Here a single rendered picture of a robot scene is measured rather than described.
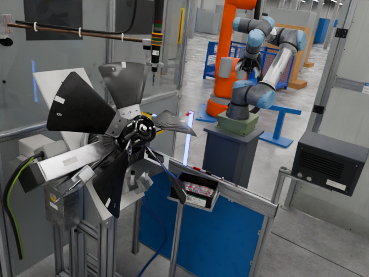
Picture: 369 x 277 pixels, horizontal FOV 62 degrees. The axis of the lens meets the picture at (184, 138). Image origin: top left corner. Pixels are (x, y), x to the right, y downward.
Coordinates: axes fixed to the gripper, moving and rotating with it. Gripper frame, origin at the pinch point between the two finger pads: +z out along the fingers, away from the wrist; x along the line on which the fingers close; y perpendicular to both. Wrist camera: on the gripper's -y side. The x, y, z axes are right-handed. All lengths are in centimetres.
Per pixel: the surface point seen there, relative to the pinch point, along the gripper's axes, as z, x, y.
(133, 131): -48, -25, 76
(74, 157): -50, -40, 95
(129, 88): -43, -39, 58
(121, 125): -47, -32, 76
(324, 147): -37, 46, 46
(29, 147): -18, -80, 97
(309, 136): -33, 40, 42
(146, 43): -61, -34, 45
